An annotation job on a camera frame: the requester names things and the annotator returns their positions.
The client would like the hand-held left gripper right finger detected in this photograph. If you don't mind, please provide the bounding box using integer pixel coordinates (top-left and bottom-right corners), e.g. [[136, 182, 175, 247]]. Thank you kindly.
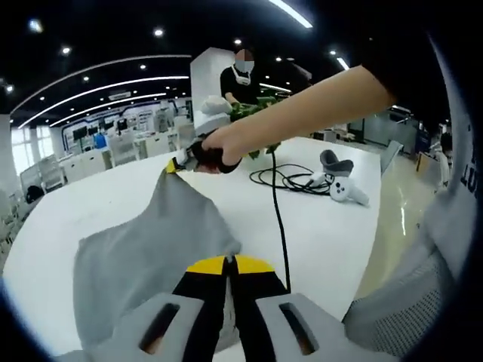
[[226, 254, 401, 362]]

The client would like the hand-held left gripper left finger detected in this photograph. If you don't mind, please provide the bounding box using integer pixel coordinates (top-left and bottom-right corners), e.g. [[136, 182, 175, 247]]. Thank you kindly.
[[56, 254, 232, 362]]

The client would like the grey towel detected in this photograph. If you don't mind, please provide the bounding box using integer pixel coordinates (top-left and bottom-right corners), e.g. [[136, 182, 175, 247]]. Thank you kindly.
[[73, 165, 243, 352]]

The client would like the person's right hand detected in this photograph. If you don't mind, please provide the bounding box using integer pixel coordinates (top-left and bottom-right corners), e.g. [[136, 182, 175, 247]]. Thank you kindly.
[[190, 126, 252, 176]]

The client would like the green potted plant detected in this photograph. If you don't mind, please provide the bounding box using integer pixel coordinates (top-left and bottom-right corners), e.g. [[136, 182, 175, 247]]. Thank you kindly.
[[229, 95, 290, 162]]

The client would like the grey office chair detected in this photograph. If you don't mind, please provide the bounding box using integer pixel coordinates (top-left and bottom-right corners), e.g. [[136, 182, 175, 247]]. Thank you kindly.
[[341, 255, 458, 358]]

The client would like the white handheld controller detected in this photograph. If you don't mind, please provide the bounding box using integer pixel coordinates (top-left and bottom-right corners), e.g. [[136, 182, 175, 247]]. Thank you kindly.
[[329, 176, 370, 207]]

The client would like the person's white printed shirt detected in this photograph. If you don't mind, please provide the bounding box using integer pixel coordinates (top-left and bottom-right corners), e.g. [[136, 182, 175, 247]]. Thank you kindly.
[[421, 33, 483, 267]]

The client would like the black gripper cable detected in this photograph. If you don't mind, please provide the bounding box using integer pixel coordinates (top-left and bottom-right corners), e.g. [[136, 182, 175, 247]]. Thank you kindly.
[[269, 145, 292, 292]]

